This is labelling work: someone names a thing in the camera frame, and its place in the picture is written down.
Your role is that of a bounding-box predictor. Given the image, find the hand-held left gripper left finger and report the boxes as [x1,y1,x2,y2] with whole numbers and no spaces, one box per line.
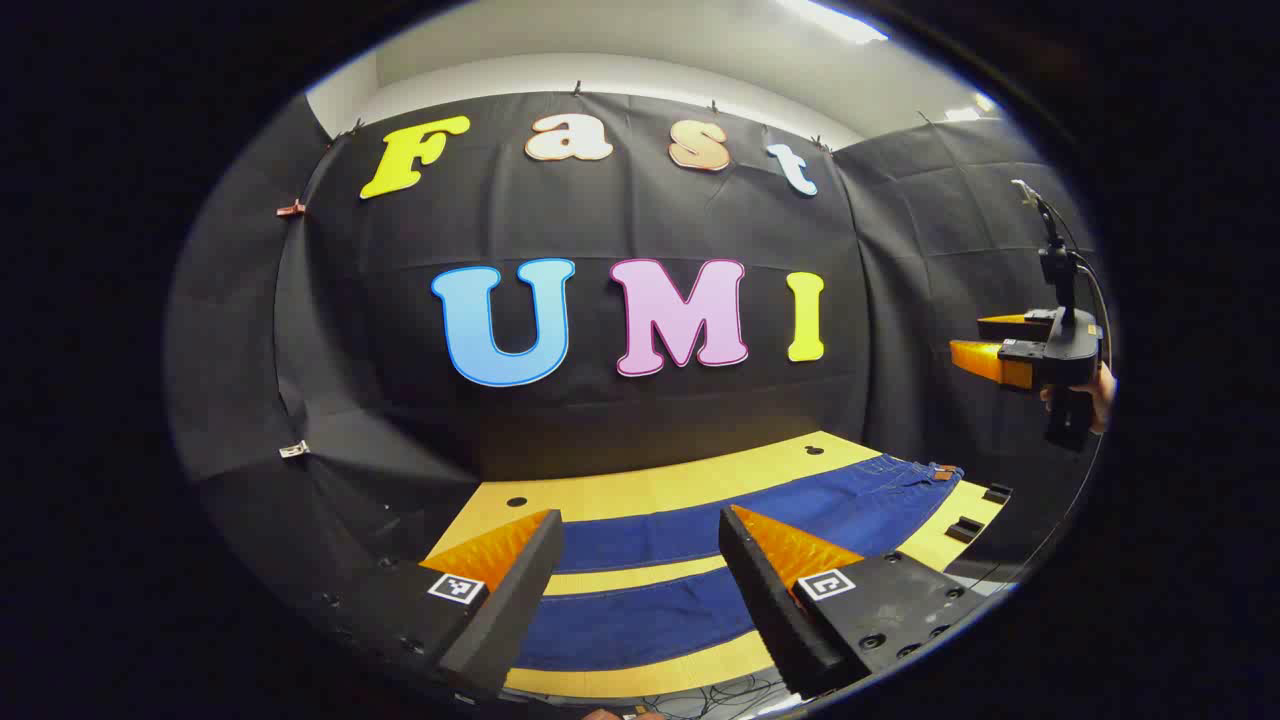
[300,508,567,701]

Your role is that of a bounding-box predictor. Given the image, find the black backdrop cloth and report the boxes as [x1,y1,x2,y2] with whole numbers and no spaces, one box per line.
[165,90,1111,611]

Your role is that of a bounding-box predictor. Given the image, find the blue jeans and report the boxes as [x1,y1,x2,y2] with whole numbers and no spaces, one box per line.
[510,455,966,673]

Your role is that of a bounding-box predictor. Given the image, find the tangled black floor cables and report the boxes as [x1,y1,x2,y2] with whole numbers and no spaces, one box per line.
[690,674,793,717]

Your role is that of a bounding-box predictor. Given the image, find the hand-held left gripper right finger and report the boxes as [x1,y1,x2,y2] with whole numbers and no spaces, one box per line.
[718,503,996,701]

